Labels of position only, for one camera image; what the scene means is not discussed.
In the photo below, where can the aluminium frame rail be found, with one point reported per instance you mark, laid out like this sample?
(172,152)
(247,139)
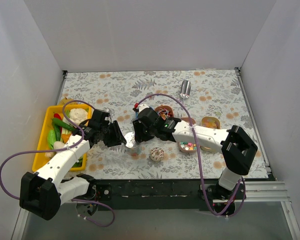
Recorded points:
(265,215)

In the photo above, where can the yellow plastic bin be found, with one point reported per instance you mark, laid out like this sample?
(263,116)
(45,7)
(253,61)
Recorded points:
(41,159)

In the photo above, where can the orange toy carrot slices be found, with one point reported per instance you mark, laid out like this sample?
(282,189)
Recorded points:
(65,137)

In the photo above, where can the green toy vegetables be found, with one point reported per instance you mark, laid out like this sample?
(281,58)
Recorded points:
(54,137)

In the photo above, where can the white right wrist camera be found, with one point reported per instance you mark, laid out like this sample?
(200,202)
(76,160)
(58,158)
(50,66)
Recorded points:
(142,107)

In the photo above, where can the red toy chili pepper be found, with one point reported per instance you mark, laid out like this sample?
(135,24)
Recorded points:
(56,115)

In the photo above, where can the pink lollipop tray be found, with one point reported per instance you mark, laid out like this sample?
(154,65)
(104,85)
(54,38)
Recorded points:
(164,111)

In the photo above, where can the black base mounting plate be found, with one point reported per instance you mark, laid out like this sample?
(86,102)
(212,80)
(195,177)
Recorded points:
(154,194)

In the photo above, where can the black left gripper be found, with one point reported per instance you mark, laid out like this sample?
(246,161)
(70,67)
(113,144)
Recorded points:
(112,134)

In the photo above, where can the floral patterned table mat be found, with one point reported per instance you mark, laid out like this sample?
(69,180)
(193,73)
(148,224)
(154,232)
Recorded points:
(214,93)

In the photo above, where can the white toy vegetable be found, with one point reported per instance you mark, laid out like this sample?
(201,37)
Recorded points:
(78,115)

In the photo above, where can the clear glass jar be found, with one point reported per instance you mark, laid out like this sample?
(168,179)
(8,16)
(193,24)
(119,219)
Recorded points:
(133,149)

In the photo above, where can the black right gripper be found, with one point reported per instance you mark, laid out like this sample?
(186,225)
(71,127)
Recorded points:
(142,129)

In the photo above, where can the small donut decorated tin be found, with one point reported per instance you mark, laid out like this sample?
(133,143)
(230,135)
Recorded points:
(157,154)

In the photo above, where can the beige gummy candy tray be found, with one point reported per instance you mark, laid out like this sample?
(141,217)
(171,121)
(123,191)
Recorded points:
(213,123)

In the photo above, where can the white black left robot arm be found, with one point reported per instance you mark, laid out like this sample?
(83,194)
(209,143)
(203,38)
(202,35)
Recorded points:
(43,192)

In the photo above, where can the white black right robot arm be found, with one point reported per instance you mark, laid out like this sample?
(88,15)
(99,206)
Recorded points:
(236,146)

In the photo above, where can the clear glass jar lid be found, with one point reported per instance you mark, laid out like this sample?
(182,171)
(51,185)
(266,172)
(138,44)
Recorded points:
(130,140)

